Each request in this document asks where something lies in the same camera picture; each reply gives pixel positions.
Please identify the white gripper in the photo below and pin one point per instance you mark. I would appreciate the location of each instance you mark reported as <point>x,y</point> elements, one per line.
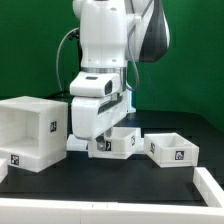
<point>91,117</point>

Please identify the white drawer box front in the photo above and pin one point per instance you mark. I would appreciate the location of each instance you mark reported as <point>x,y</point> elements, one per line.
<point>121,143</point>

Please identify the white drawer box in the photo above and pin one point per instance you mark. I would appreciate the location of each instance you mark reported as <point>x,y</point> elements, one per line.
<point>171,150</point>
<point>121,143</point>

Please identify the large white drawer cabinet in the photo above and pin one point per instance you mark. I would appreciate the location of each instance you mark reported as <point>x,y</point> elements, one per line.
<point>33,132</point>

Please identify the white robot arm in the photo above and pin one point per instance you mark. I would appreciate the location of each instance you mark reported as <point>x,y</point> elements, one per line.
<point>113,35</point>

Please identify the white marker plate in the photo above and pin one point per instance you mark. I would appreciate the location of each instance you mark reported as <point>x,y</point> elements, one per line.
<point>74,144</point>

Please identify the white left fence block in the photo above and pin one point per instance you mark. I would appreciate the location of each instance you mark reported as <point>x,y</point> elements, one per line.
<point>3,168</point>

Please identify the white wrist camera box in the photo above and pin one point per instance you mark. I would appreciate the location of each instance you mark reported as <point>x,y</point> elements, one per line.
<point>96,85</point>

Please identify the white front fence rail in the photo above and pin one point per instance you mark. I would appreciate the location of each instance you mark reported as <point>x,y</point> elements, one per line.
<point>21,211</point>

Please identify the white fence rail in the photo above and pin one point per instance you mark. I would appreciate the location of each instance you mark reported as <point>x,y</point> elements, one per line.
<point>209,189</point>
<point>21,211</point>

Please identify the white right fence rail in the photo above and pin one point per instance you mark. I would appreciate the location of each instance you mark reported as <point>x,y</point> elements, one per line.
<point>209,189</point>

